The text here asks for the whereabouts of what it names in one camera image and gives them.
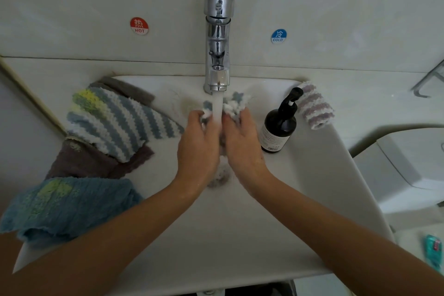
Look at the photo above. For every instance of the person's left hand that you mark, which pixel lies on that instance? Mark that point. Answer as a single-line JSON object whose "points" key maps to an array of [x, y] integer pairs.
{"points": [[198, 150]]}

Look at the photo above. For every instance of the person's right hand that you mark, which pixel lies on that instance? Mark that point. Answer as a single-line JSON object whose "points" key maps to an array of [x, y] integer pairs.
{"points": [[243, 150]]}

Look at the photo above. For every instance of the pink white striped cloth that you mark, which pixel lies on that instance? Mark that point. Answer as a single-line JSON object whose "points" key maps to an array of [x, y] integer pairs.
{"points": [[314, 105]]}

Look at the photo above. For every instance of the white ceramic sink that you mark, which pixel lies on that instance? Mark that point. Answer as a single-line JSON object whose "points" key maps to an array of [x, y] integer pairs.
{"points": [[229, 237]]}

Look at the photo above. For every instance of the brown cloth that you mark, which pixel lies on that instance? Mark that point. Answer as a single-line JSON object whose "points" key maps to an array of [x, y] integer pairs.
{"points": [[90, 160]]}

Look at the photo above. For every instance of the blue stained cloth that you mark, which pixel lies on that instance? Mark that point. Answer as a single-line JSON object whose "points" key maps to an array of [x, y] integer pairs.
{"points": [[66, 207]]}

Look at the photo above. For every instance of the person's left forearm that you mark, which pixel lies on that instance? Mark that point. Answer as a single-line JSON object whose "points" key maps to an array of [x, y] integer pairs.
{"points": [[90, 244]]}

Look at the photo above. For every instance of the person's right forearm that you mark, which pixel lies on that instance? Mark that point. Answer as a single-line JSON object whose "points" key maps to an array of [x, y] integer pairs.
{"points": [[347, 244]]}

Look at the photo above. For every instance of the metal sink drain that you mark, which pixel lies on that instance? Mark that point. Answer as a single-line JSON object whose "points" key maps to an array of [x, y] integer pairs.
{"points": [[219, 178]]}

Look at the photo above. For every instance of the black pump soap bottle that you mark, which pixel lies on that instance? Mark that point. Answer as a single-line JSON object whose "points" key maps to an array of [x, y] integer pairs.
{"points": [[279, 129]]}

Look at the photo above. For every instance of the chrome faucet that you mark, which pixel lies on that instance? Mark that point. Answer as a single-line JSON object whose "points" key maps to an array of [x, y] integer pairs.
{"points": [[218, 39]]}

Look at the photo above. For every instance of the blue round sticker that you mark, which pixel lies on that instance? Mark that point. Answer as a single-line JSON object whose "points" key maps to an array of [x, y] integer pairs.
{"points": [[278, 35]]}

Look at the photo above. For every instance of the red round sticker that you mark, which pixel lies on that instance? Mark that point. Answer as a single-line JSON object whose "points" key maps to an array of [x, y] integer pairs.
{"points": [[139, 25]]}

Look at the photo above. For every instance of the gray patterned trousers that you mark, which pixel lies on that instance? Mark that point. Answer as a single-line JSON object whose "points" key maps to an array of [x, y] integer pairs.
{"points": [[243, 289]]}

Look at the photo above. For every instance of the white toilet tank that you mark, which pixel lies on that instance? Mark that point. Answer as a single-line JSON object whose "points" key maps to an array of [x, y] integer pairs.
{"points": [[406, 171]]}

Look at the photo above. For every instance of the white toilet lid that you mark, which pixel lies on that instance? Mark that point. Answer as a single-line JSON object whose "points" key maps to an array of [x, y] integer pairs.
{"points": [[416, 250]]}

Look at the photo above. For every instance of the teal tube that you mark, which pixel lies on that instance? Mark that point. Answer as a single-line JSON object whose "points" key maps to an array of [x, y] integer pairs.
{"points": [[433, 250]]}

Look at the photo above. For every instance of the metal wall shelf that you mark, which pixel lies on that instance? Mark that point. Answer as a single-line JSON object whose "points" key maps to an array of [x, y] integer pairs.
{"points": [[427, 78]]}

